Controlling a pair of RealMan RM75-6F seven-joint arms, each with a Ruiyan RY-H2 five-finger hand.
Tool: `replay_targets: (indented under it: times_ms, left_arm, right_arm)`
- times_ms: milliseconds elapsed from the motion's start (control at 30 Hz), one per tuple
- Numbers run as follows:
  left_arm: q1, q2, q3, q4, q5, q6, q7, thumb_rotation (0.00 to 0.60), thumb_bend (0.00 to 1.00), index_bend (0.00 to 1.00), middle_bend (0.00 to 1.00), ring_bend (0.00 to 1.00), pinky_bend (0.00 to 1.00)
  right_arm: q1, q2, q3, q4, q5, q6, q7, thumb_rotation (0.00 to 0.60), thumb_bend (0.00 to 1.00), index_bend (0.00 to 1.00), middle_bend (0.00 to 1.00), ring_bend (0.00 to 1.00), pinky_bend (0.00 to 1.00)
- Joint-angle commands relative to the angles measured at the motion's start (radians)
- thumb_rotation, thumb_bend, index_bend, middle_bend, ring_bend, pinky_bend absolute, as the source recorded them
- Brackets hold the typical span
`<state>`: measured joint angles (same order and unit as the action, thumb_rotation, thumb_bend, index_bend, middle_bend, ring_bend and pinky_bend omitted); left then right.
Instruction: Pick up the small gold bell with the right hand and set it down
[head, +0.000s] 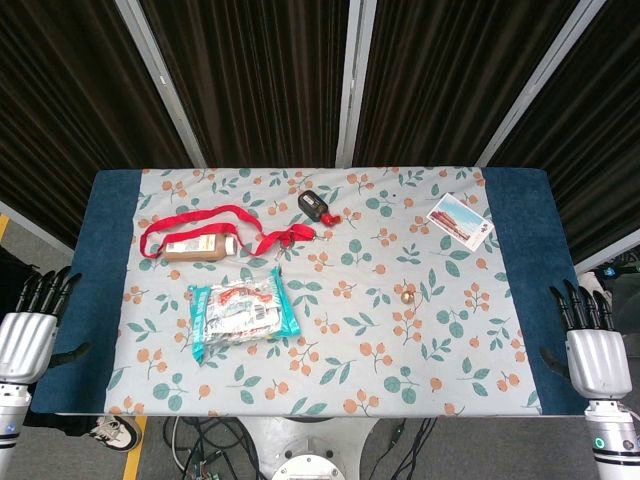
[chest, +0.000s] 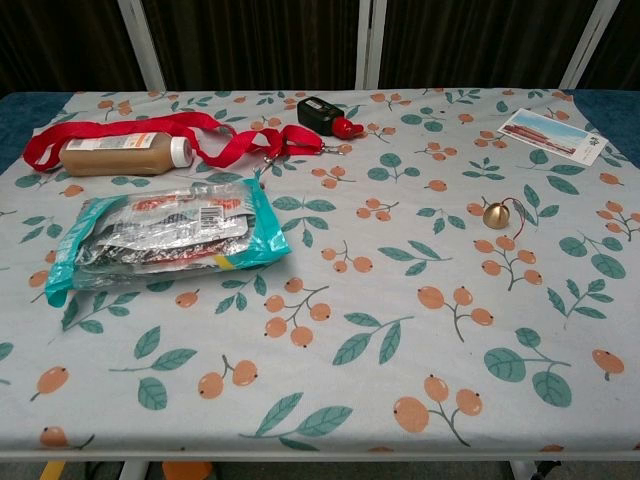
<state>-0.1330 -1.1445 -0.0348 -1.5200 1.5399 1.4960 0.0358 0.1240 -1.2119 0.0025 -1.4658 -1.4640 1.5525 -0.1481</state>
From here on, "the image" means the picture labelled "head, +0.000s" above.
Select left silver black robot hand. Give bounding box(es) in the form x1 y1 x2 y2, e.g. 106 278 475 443
0 266 95 386

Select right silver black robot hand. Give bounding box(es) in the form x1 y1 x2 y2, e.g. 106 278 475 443
538 278 634 401

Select blue table cover cloth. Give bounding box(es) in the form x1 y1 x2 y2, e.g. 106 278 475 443
29 167 589 417

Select white black sneaker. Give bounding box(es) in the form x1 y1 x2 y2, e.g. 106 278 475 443
88 414 144 454

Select yellow floor tape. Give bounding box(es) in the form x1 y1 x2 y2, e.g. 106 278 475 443
121 416 149 480

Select brown drink bottle white cap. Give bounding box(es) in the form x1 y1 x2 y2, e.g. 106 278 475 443
160 233 239 264

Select postcard with red building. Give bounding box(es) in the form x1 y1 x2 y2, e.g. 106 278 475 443
425 192 496 250

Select dark pleated curtain panel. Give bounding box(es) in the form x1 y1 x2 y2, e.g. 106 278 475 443
0 0 197 254
351 0 582 167
491 0 640 265
141 0 352 169

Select teal silver snack package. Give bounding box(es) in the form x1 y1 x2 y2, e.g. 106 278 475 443
186 265 302 368

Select floral printed tablecloth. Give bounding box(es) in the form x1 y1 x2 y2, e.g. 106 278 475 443
102 167 546 418

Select small black device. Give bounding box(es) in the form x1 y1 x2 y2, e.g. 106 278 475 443
297 189 343 227

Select grey partition post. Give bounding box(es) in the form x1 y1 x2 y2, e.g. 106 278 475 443
114 0 207 169
476 0 609 167
333 0 377 167
574 243 640 274

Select white cable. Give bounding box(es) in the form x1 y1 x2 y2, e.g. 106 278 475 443
171 417 190 472

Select black cable bundle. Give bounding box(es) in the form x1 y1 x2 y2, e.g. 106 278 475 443
364 416 437 480
164 416 264 480

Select red lanyard strap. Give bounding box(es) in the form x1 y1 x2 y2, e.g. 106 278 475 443
138 205 331 261

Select silver robot pedestal base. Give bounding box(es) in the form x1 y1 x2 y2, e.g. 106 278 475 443
239 416 381 480

